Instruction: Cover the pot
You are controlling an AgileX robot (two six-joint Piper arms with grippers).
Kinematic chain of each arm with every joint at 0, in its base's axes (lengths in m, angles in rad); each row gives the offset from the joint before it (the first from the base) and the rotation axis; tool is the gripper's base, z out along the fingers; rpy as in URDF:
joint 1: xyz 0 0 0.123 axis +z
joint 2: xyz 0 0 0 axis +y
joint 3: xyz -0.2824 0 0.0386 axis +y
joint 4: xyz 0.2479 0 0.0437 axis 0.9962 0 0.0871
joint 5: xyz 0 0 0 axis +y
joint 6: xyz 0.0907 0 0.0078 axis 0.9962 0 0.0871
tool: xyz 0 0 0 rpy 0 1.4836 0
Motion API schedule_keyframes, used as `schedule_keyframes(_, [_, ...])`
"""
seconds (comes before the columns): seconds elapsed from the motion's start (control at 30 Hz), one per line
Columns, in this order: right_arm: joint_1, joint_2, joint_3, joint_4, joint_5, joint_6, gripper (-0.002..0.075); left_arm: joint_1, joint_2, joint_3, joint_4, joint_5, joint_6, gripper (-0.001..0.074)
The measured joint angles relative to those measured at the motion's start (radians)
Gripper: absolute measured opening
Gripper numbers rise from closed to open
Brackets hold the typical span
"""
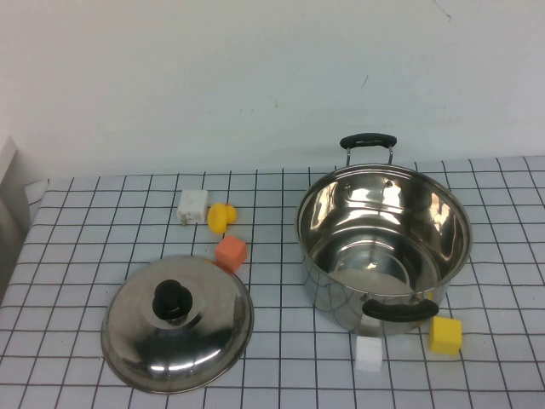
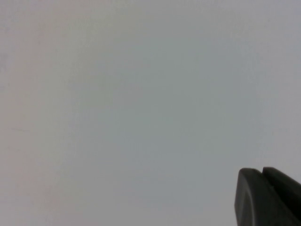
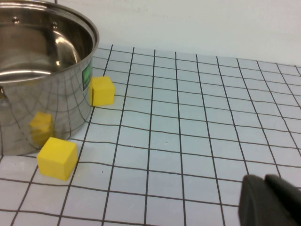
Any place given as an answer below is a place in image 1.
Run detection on stainless steel pot black handles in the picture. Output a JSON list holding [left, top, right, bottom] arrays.
[[295, 132, 474, 338]]

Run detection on yellow rubber duck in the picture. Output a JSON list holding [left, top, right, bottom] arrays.
[[207, 201, 238, 235]]

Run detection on stainless steel lid black knob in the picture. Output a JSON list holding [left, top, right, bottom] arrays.
[[100, 254, 255, 395]]

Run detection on orange foam cube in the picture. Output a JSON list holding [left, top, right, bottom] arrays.
[[215, 234, 250, 274]]

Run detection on yellow foam cube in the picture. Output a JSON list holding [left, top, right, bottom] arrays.
[[427, 315, 464, 355]]

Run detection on white cabinet panel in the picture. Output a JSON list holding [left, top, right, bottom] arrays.
[[0, 135, 33, 308]]

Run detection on white black grid tablecloth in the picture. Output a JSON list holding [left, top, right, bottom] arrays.
[[0, 155, 545, 409]]

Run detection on white foam cube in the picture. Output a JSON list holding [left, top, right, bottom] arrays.
[[354, 336, 384, 372]]

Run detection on white power adapter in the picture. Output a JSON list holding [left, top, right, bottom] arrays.
[[176, 188, 211, 228]]

